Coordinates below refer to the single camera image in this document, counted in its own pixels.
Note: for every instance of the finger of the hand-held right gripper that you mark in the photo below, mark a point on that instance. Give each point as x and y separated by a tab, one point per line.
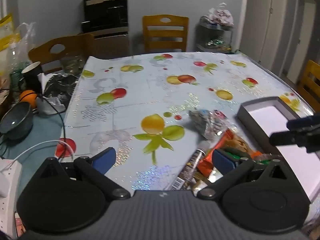
285	138
300	123

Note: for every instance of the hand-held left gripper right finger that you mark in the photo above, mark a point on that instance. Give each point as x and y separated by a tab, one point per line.
222	161

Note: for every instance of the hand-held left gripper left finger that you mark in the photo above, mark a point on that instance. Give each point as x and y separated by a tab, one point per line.
106	158

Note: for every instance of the green shrimp snack bag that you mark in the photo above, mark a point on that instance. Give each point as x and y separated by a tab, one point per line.
232	153

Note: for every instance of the orange foil snack bar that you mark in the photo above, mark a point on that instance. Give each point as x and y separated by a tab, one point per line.
220	142

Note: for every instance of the orange yellow pastry packet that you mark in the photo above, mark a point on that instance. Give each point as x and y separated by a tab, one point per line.
241	143

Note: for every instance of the grey cardboard box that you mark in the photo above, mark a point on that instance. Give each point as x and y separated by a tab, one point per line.
265	117

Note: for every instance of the dark stick snack packet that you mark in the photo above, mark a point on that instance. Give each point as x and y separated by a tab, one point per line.
193	160

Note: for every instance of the clear packet of beans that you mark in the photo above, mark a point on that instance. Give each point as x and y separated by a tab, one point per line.
200	122

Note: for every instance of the pink label candy packet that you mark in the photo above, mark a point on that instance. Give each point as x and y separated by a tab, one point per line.
221	115

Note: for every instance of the wooden chair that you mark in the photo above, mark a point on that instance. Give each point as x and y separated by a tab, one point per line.
165	33
310	82
75	43

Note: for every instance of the white door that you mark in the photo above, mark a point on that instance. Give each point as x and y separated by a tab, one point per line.
300	42

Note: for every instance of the black patterned bag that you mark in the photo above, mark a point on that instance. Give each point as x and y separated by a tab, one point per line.
61	87

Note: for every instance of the fruit print tablecloth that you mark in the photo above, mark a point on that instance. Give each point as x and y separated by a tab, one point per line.
150	85

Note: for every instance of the grey speckled bowl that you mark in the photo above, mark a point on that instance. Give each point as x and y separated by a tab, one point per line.
15	122

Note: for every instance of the white power strip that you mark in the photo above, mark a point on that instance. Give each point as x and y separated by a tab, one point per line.
10	180

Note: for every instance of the orange fruit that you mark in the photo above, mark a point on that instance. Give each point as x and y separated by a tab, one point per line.
27	98

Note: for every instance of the clear glass jar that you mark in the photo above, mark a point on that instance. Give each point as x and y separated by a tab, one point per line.
71	65

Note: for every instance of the dark paper cup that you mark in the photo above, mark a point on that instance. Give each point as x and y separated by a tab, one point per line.
32	77

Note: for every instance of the pile of wrapped candies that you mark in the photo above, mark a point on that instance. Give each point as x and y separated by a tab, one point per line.
218	43

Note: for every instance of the metal shelf rack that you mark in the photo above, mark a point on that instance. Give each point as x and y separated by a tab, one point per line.
215	31

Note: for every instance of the white printed plastic bag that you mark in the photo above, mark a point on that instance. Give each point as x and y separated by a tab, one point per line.
220	15

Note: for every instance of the black water dispenser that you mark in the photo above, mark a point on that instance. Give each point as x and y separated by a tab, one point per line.
105	17

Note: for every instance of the clear plastic bag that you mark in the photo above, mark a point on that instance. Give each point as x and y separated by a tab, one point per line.
26	40

